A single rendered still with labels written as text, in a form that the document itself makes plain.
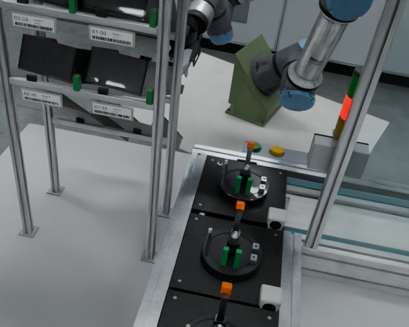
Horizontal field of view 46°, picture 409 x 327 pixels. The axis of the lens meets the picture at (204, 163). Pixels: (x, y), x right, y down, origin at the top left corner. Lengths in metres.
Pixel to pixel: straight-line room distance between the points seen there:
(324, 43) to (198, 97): 0.66
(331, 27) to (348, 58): 2.97
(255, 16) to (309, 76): 2.76
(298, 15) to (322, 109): 2.30
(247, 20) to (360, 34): 0.95
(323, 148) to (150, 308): 0.50
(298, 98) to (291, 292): 0.70
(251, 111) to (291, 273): 0.80
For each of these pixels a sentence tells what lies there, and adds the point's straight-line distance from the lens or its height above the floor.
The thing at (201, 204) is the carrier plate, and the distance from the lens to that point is 1.25.
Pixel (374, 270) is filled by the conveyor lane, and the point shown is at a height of 0.93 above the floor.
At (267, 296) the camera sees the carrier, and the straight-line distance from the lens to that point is 1.06.
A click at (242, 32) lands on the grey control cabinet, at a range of 4.35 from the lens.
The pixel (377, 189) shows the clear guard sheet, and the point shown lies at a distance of 1.13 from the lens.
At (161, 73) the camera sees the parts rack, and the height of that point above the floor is 1.38.
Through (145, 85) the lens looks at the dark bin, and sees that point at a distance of 1.02.
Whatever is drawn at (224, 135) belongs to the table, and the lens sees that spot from 1.72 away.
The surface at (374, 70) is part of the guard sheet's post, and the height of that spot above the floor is 1.44.
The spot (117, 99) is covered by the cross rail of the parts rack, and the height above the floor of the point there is 1.31.
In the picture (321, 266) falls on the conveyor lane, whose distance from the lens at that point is 1.28.
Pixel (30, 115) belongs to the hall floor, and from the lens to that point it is 3.43.
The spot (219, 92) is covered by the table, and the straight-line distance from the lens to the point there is 1.99.
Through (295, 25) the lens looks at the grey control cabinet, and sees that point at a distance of 4.28.
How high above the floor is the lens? 1.81
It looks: 37 degrees down
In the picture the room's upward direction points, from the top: 8 degrees clockwise
